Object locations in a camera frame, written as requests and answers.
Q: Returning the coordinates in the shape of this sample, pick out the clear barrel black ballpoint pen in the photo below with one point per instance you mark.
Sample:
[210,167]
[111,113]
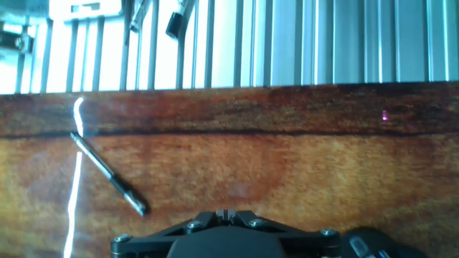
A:
[107,172]

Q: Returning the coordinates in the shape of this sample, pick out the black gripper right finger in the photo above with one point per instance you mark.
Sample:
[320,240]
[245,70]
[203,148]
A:
[312,245]

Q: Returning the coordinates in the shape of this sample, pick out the black mesh pen holder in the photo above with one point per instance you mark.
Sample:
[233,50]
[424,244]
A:
[373,233]

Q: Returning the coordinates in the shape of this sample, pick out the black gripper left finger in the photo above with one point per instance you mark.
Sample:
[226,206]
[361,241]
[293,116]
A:
[143,245]

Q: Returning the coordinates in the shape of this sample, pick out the white marker with black cap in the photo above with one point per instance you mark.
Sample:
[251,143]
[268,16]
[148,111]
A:
[174,26]

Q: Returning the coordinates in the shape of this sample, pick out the glossy wooden board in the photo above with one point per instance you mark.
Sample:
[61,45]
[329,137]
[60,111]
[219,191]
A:
[251,161]

